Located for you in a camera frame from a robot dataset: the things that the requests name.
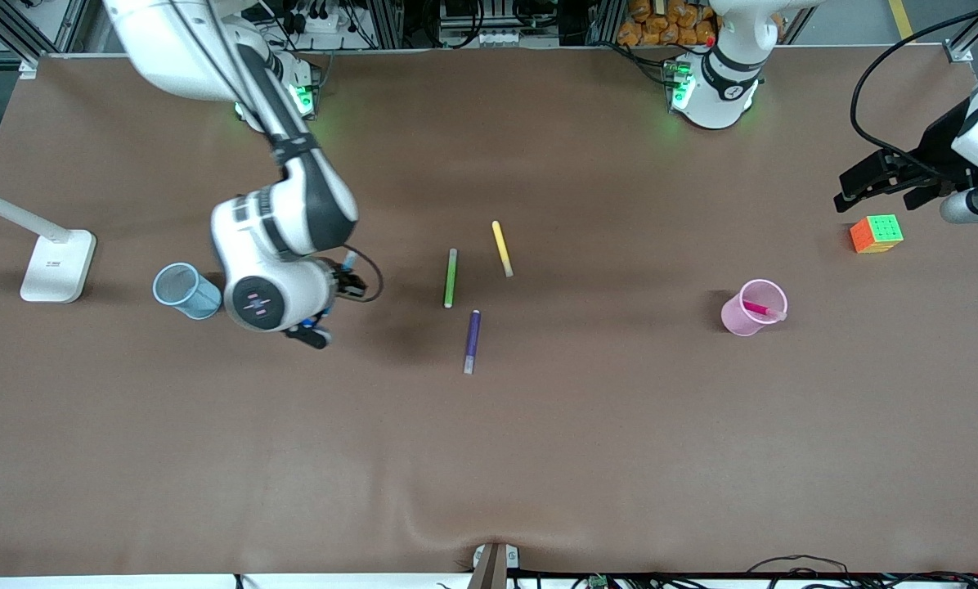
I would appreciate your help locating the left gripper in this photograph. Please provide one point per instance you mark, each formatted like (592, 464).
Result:
(936, 149)

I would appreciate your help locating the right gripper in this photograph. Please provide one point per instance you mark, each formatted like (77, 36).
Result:
(341, 283)

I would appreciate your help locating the blue marker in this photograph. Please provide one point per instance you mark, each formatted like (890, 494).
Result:
(351, 262)

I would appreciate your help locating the pink marker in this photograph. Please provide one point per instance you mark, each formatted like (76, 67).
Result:
(759, 308)

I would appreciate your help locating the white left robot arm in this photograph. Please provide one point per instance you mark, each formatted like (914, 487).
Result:
(718, 90)

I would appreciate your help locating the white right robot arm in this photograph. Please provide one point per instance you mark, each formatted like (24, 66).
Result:
(293, 213)

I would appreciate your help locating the colourful puzzle cube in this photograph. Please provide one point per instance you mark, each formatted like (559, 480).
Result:
(876, 235)

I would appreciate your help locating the green marker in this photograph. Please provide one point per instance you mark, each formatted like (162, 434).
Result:
(450, 278)

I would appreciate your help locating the purple marker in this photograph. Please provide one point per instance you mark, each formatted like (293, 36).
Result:
(473, 339)

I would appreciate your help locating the yellow marker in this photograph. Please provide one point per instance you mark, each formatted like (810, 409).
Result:
(502, 248)

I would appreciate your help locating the blue mesh cup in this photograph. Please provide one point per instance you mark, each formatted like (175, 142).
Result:
(180, 290)

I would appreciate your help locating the pink mesh cup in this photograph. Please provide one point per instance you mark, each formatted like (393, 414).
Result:
(742, 315)

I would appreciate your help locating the brown table mat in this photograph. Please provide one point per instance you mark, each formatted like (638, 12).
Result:
(489, 450)

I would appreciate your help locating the white power strip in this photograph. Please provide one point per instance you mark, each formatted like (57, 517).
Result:
(325, 22)

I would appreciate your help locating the orange packaged goods pile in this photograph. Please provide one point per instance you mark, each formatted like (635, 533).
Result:
(661, 24)

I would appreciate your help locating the aluminium frame rail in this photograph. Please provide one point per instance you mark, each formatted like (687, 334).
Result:
(15, 29)
(975, 37)

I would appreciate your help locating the metal table clamp bracket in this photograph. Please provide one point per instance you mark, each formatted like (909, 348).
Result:
(495, 566)

